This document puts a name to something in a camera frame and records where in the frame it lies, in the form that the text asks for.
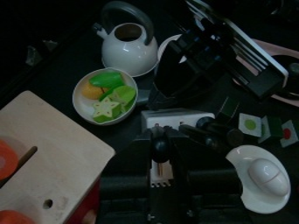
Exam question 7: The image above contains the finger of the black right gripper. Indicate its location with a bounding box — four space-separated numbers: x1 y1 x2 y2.
244 66 290 101
152 29 236 111

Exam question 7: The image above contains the white toy egg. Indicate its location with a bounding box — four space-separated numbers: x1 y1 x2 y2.
247 157 293 199

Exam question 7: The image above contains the orange toy carrot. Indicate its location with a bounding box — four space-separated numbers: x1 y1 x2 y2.
0 209 38 224
0 138 22 182

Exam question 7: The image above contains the white toy kettle grey handle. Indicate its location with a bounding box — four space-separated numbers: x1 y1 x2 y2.
91 0 160 79

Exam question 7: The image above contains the green toy fruit slice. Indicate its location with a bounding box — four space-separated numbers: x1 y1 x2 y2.
107 85 138 114

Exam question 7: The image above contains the dark green sushi piece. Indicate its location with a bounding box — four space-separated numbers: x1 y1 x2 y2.
262 115 284 140
216 96 242 121

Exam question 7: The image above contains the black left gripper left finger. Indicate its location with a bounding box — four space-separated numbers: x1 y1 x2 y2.
99 128 155 224

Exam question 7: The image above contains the white bowl with toy fruit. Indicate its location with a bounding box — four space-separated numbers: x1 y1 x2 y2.
71 66 140 127

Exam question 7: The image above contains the white toy knife block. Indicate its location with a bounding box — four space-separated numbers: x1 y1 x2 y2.
140 108 216 133

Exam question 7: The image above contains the white sushi piece red centre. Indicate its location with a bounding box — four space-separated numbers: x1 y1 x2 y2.
279 118 299 149

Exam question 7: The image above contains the green toy starfruit slice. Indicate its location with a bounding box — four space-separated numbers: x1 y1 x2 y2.
91 96 123 124

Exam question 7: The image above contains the white sushi piece green centre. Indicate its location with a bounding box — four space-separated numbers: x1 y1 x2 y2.
238 112 266 138

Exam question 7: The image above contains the white curved plate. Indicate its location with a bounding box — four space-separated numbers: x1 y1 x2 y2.
224 144 294 215

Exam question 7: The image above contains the orange toy fruit piece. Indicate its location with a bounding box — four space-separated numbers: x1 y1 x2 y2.
80 82 110 101

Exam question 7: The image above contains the green toy leaf vegetable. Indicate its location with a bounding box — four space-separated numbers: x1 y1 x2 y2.
88 71 127 89

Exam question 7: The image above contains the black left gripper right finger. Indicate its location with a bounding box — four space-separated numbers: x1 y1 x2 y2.
170 125 243 224

